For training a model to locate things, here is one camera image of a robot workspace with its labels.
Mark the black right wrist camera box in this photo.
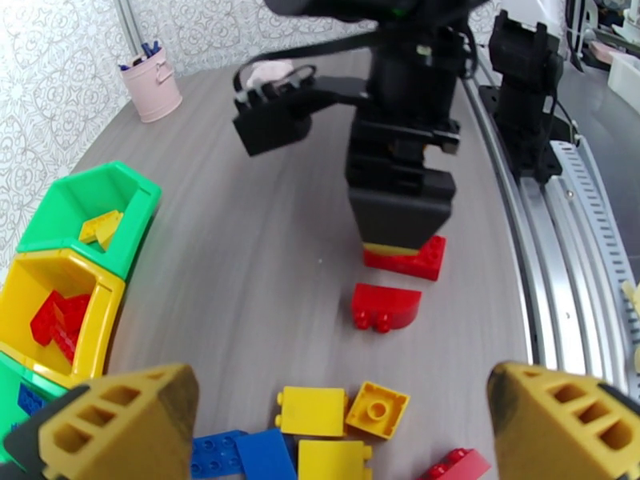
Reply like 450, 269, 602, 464
232, 66, 371, 158

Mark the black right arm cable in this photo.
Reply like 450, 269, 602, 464
232, 23, 481, 94

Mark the red arched lego brick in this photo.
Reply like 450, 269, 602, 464
351, 282, 422, 335

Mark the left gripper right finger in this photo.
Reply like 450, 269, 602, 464
487, 361, 640, 480

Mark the white plastic box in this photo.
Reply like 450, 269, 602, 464
606, 50, 640, 116

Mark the small red lego brick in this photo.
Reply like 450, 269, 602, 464
417, 446, 493, 480

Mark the yellow plastic bin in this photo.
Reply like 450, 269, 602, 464
0, 248, 126, 390

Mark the pink plush toy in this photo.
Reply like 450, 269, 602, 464
246, 59, 297, 89

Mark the blue sloped lego brick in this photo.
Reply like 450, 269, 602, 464
234, 427, 299, 480

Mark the blue lego plate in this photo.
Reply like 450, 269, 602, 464
190, 430, 249, 480

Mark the long red lego brick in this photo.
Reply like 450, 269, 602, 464
363, 234, 447, 282

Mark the yellow square lego brick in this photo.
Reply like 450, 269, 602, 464
345, 381, 411, 441

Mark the white slotted cable duct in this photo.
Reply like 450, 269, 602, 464
547, 139, 640, 347

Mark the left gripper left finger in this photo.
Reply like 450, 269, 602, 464
0, 363, 200, 480

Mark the pink pen cup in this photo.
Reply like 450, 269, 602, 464
121, 45, 184, 125

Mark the green plastic bin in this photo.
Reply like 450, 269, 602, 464
16, 161, 162, 283
0, 350, 70, 465

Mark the long aluminium mounting rail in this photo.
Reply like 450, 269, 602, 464
462, 41, 640, 401

